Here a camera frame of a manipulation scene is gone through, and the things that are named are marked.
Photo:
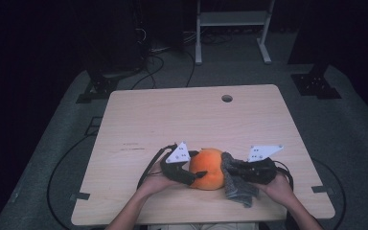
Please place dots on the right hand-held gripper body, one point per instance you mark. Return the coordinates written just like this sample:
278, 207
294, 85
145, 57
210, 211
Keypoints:
260, 171

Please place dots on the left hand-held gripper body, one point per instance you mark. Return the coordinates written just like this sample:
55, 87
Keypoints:
174, 169

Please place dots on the orange plush toy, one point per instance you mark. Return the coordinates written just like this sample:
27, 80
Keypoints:
206, 169

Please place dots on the grey cloth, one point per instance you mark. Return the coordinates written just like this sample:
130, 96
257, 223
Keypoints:
236, 188

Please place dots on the person's left hand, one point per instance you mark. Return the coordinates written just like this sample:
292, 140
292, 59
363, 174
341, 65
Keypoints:
155, 183

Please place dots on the person's right hand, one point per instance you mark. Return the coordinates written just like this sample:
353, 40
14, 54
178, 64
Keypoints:
278, 190

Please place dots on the black tape strip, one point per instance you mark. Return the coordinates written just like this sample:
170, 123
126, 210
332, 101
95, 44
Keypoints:
80, 196
322, 189

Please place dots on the black stand base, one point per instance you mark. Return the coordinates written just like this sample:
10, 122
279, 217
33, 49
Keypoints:
100, 87
314, 84

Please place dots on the dark equipment cabinet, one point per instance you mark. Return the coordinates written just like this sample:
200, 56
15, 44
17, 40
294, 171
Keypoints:
115, 35

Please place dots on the white metal stand frame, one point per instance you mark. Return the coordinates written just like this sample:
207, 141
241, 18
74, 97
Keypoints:
233, 18

